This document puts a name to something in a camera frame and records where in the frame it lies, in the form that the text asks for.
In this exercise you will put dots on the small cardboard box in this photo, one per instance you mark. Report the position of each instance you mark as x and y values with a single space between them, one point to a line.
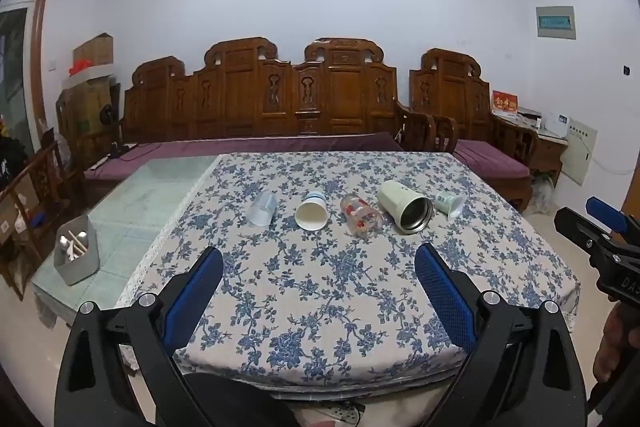
94 49

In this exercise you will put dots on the large cardboard box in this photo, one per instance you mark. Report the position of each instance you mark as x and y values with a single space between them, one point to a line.
90 107

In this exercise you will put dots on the white paper cup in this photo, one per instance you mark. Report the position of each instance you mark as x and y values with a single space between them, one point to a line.
311 213

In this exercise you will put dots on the carved wooden sofa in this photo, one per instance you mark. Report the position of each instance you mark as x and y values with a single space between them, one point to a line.
260 97

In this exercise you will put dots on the white electronic device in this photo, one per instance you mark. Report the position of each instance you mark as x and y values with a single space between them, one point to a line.
556 125

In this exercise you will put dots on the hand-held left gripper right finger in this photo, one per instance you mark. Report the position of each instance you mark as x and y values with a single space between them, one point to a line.
446 299

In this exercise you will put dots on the person's dark trouser leg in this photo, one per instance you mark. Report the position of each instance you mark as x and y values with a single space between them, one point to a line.
230 402

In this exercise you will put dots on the purple armchair cushion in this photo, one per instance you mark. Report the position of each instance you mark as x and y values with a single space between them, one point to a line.
492 159

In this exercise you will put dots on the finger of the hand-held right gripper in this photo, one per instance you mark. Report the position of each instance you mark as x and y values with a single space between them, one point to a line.
606 210
580 227

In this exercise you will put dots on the brown wooden door frame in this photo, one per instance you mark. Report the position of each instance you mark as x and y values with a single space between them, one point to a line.
42 42

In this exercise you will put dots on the wooden chair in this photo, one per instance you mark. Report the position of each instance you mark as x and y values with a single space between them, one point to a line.
30 212

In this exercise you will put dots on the wall electrical box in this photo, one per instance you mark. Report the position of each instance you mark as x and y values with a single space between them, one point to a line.
556 23

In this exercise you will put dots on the clear plastic cup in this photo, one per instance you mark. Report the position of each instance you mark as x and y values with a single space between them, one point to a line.
262 209

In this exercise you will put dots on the beige metal panel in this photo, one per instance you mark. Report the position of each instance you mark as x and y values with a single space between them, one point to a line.
580 152

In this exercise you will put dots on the blue floral tablecloth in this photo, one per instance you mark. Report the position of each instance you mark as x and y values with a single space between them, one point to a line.
310 297

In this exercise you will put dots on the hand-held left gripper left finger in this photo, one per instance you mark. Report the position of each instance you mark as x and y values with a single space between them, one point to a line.
197 294

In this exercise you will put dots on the white power strip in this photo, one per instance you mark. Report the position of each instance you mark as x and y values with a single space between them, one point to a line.
342 413

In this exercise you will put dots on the small white green cup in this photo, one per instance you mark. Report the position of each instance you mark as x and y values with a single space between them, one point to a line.
446 204

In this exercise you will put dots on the carved wooden armchair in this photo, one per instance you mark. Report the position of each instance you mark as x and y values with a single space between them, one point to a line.
460 102

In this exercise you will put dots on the cream steel-lined mug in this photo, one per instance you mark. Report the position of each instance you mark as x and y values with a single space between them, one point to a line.
402 207

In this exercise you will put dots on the green glass-top table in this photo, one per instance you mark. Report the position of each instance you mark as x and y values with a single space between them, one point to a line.
135 212

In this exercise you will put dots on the black standing fan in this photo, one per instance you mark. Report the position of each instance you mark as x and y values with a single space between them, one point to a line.
106 116

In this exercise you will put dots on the red gift box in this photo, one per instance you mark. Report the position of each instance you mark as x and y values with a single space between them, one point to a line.
504 102

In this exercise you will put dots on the clear plastic bag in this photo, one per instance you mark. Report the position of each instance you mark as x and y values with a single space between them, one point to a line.
542 194

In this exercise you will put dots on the person's right hand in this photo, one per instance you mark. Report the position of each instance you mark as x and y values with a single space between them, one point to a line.
612 347

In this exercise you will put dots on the wooden side table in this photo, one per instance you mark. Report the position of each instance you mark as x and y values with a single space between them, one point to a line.
547 152

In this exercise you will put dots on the red patterned glass cup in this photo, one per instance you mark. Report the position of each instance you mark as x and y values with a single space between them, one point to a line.
360 217

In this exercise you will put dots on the purple sofa cushion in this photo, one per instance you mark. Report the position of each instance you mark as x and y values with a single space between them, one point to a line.
240 146

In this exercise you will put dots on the grey utensil caddy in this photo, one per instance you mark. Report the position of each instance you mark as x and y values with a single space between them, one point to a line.
77 264

